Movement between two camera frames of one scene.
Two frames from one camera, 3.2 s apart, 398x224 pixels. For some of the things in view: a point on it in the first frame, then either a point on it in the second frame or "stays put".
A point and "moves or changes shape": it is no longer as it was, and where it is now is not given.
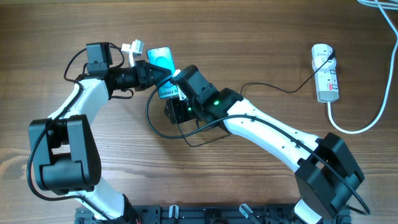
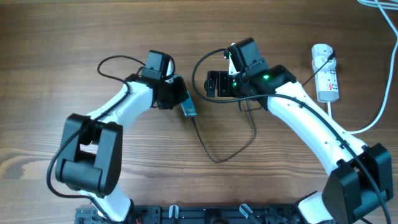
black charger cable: (242, 88) -> (193, 86)
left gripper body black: (142, 79) -> (172, 92)
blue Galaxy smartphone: (163, 56) moves or changes shape
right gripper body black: (183, 111) -> (228, 85)
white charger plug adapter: (319, 60) stays put
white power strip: (326, 75) stays put
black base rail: (208, 214) stays put
